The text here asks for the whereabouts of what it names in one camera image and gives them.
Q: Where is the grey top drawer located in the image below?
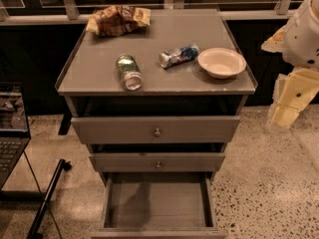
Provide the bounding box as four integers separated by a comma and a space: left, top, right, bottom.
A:
72, 116, 240, 144

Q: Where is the black laptop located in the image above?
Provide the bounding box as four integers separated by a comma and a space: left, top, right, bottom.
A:
0, 82, 31, 189

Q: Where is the green soda can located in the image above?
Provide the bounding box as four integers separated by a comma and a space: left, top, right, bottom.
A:
116, 54, 144, 91

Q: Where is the black stand bar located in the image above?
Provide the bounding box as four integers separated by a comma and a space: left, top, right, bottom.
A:
26, 159, 72, 239

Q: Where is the grey drawer cabinet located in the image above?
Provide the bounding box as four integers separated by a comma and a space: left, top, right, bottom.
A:
54, 7, 259, 239

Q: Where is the white bowl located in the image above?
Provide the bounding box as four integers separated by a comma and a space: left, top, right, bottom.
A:
197, 48, 247, 79

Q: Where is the grey open bottom drawer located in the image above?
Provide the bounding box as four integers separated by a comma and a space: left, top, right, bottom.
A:
91, 172, 226, 239

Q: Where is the crumpled chip bag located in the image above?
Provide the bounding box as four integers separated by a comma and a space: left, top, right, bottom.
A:
86, 5, 151, 37

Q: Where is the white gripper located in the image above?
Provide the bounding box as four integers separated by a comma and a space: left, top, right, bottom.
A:
261, 0, 319, 129

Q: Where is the grey middle drawer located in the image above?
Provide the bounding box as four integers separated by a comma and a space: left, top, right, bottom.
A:
89, 152, 225, 172

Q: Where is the blue silver redbull can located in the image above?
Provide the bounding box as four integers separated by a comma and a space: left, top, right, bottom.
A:
159, 44, 199, 69

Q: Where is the metal window railing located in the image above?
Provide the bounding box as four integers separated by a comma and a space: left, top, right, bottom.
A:
0, 0, 319, 27

